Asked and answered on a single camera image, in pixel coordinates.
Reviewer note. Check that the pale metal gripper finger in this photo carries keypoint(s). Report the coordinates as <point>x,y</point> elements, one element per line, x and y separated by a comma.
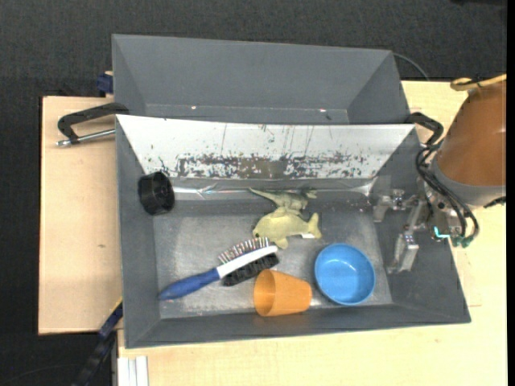
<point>404,257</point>
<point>383,209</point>

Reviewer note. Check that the orange plastic cup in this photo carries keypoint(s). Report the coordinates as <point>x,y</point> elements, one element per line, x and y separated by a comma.
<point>283,294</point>

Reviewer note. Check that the blue plastic bowl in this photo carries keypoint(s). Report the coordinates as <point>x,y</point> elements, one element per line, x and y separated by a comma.
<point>344,273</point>

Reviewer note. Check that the yellow-green plush shark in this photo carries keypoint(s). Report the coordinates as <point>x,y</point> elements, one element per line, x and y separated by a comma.
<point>281,225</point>

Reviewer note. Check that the grey metal bin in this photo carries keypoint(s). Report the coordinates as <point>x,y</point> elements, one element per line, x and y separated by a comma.
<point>249,79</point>

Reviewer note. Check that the black ribbed round cap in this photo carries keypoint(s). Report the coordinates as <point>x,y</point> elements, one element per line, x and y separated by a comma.
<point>156,193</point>

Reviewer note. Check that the pale wood flat board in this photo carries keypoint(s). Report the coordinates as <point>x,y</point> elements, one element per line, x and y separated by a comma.
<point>76,215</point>

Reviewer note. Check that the blue and white brush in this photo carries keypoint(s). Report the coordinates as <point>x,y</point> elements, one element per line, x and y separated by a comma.
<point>245,261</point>

